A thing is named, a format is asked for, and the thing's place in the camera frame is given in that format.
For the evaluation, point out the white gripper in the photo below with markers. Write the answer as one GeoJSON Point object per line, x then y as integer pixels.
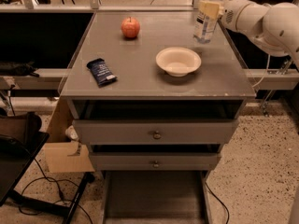
{"type": "Point", "coordinates": [231, 15]}

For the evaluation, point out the clear plastic water bottle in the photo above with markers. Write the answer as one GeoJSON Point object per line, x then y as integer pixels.
{"type": "Point", "coordinates": [205, 26]}

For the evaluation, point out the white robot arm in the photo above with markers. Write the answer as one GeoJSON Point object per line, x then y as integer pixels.
{"type": "Point", "coordinates": [257, 178]}

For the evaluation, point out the grey drawer cabinet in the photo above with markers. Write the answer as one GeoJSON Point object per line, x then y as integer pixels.
{"type": "Point", "coordinates": [218, 89]}

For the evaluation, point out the grey top drawer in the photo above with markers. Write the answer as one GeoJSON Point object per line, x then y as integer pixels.
{"type": "Point", "coordinates": [154, 131]}

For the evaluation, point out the grey bottom drawer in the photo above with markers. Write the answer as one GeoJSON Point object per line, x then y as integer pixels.
{"type": "Point", "coordinates": [155, 197]}

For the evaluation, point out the white paper bowl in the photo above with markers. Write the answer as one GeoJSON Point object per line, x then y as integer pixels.
{"type": "Point", "coordinates": [178, 62]}

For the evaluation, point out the red apple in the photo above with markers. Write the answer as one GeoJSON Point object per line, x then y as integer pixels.
{"type": "Point", "coordinates": [130, 27]}

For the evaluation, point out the dark blue snack packet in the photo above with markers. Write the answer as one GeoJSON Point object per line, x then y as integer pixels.
{"type": "Point", "coordinates": [101, 72]}

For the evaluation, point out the cardboard box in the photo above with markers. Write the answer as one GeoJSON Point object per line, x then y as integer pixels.
{"type": "Point", "coordinates": [63, 151]}

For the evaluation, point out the brown bag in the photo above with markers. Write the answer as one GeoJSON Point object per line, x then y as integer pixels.
{"type": "Point", "coordinates": [22, 129]}

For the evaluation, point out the black cart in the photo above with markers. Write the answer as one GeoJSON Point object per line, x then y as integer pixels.
{"type": "Point", "coordinates": [15, 159]}

